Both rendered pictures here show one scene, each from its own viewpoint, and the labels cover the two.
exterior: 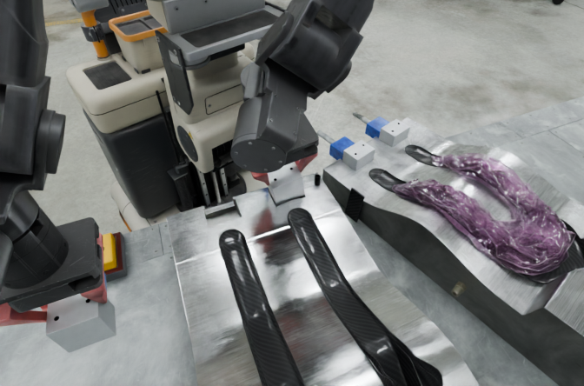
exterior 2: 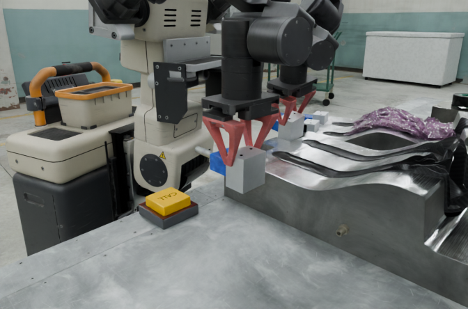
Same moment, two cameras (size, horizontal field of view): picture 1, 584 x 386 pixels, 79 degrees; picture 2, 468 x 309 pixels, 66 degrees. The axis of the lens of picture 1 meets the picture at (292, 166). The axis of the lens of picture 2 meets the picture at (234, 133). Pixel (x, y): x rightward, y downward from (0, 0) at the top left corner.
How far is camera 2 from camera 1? 0.56 m
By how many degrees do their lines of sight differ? 33
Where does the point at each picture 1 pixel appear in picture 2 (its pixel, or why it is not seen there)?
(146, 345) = (253, 236)
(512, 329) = not seen: hidden behind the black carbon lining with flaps
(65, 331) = (251, 161)
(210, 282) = (289, 170)
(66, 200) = not seen: outside the picture
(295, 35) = not seen: outside the picture
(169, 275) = (231, 206)
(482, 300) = not seen: hidden behind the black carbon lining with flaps
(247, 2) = (203, 50)
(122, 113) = (79, 161)
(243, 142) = (317, 43)
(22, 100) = not seen: outside the picture
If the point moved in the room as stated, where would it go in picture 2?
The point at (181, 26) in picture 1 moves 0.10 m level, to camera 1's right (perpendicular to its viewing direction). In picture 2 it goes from (172, 58) to (207, 56)
